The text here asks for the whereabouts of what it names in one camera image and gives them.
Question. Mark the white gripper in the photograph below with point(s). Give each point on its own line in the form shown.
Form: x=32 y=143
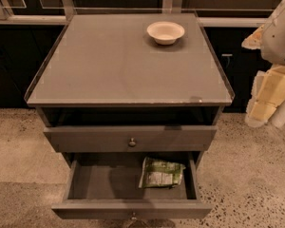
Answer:
x=279 y=40

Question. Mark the green jalapeno chip bag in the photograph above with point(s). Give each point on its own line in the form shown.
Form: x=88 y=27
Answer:
x=158 y=173

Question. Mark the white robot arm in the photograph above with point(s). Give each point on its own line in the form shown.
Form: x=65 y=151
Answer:
x=270 y=38

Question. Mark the grey top drawer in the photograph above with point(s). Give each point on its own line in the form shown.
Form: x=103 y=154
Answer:
x=154 y=138

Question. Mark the grey drawer cabinet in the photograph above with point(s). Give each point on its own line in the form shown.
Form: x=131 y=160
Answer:
x=105 y=70

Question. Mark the grey open middle drawer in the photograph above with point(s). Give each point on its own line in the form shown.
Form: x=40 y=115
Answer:
x=106 y=186

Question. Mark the white paper bowl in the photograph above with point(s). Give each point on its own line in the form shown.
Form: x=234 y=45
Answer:
x=165 y=33

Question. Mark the round metal top knob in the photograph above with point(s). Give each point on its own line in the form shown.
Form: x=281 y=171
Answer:
x=132 y=142

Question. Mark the round metal knob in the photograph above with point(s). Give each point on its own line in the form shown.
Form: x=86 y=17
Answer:
x=132 y=142
x=133 y=216

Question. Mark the round metal middle knob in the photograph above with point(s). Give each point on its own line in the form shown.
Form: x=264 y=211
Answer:
x=133 y=216

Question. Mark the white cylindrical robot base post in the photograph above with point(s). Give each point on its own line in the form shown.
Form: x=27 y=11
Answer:
x=278 y=119

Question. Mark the right metal cabinet handle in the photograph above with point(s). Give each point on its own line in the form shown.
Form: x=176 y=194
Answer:
x=227 y=59

